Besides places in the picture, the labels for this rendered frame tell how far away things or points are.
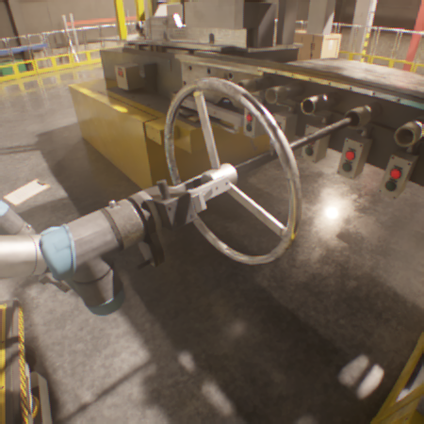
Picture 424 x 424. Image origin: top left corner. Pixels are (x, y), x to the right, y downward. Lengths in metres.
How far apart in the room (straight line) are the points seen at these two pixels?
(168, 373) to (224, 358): 0.24
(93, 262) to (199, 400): 0.86
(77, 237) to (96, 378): 0.94
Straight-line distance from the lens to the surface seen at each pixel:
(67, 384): 1.34
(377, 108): 1.11
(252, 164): 0.60
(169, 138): 0.66
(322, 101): 1.10
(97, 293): 0.49
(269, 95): 1.20
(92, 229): 0.43
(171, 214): 0.43
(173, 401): 1.20
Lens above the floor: 1.15
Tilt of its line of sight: 38 degrees down
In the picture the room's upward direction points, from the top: 1 degrees counter-clockwise
